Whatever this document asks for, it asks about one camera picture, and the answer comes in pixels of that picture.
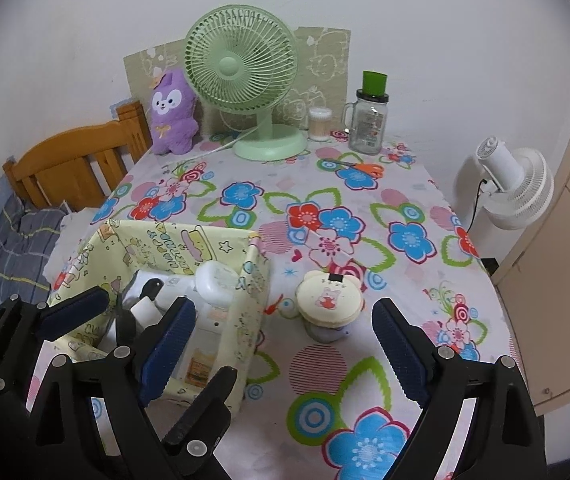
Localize yellow cartoon print box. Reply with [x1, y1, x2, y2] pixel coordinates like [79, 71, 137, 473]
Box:
[48, 220, 272, 413]

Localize beige patterned back panel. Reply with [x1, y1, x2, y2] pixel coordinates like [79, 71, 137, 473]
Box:
[124, 25, 352, 142]

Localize white standing fan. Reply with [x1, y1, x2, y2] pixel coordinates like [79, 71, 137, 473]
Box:
[452, 135, 554, 273]

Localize white fan cable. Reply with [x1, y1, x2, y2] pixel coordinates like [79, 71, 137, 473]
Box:
[197, 127, 261, 154]

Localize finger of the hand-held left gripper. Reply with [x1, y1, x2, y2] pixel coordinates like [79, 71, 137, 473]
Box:
[161, 366, 238, 480]
[0, 287, 109, 411]

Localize black fan cable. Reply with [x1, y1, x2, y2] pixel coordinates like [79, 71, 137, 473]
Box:
[465, 175, 490, 233]

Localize green table fan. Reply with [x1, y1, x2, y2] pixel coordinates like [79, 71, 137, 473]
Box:
[183, 4, 311, 162]

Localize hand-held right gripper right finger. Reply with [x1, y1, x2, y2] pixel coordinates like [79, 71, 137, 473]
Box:
[371, 298, 546, 480]

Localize glass jar mug green lid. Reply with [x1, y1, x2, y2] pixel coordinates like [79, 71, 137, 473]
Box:
[341, 71, 390, 156]

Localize beige wardrobe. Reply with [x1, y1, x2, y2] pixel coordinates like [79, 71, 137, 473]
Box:
[494, 25, 570, 417]

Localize white rounded case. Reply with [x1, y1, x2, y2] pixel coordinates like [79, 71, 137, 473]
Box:
[195, 262, 242, 307]

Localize orange handled scissors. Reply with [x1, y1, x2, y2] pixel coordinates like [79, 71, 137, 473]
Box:
[321, 158, 385, 180]

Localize white pillow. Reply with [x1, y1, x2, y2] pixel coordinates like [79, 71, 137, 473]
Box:
[62, 209, 97, 233]

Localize floral tablecloth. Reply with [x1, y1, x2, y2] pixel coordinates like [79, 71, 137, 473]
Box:
[28, 135, 530, 480]

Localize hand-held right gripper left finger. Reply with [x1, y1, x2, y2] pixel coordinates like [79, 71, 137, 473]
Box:
[30, 297, 197, 480]

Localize cotton swab container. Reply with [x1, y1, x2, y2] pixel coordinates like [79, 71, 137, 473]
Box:
[307, 107, 334, 142]

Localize cream round bear case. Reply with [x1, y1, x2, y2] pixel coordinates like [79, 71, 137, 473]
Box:
[297, 270, 364, 332]

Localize blue plaid bedding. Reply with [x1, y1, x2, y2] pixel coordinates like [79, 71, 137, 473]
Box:
[0, 195, 68, 306]

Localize purple plush toy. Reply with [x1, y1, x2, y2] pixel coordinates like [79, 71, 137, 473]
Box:
[148, 67, 200, 156]

